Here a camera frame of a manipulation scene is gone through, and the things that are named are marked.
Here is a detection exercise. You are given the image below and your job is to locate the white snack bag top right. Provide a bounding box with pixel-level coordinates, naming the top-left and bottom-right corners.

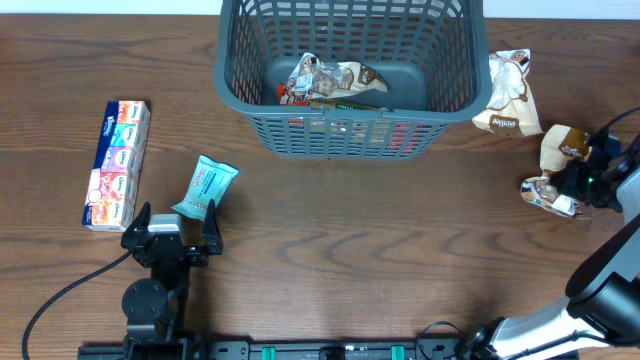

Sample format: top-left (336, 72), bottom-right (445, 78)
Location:
top-left (472, 49), bottom-right (543, 137)

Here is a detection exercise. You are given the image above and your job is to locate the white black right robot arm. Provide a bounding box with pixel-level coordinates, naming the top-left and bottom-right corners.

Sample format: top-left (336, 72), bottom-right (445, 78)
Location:
top-left (457, 133), bottom-right (639, 359)

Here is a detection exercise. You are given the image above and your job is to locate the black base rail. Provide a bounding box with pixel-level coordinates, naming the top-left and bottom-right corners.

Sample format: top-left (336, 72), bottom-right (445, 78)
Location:
top-left (77, 339), bottom-right (579, 360)

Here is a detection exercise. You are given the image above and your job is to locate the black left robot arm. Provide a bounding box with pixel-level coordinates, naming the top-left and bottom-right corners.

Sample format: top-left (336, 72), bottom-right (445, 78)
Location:
top-left (121, 200), bottom-right (223, 360)

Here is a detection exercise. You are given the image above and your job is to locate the beige snack bag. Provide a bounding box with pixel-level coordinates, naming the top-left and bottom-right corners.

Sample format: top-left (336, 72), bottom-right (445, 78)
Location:
top-left (520, 125), bottom-right (591, 220)

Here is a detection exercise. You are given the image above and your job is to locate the red spaghetti package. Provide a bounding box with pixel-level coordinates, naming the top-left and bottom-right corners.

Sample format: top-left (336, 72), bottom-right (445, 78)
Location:
top-left (277, 82), bottom-right (431, 151)

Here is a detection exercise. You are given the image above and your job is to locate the Kleenex tissue multipack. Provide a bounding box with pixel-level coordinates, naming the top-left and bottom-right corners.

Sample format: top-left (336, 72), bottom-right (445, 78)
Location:
top-left (82, 100), bottom-right (151, 232)

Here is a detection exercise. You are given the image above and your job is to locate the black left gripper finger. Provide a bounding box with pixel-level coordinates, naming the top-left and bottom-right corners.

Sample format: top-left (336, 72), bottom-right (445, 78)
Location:
top-left (201, 199), bottom-right (221, 249)
top-left (127, 202), bottom-right (151, 239)

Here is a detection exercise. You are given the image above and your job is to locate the white brown snack bag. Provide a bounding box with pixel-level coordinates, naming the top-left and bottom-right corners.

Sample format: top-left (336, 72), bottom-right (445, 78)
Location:
top-left (278, 53), bottom-right (388, 106)

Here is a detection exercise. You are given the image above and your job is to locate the grey plastic basket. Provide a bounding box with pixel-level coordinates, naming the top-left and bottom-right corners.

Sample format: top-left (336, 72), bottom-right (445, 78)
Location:
top-left (214, 0), bottom-right (492, 159)

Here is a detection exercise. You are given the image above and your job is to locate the teal wet wipes pack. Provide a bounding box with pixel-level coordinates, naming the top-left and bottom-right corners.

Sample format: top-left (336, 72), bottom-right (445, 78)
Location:
top-left (172, 155), bottom-right (239, 221)

